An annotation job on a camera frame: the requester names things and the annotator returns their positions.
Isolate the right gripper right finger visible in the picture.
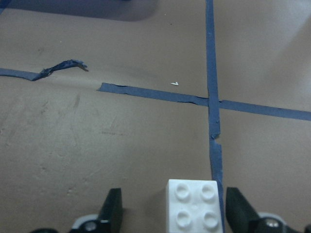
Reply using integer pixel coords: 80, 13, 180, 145
225, 187, 260, 233

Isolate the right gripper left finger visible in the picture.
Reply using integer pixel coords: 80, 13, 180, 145
97, 188, 122, 233

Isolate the blue plastic tray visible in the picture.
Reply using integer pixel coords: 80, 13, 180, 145
0, 0, 132, 9

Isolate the white block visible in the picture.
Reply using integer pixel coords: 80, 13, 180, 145
166, 179, 223, 233

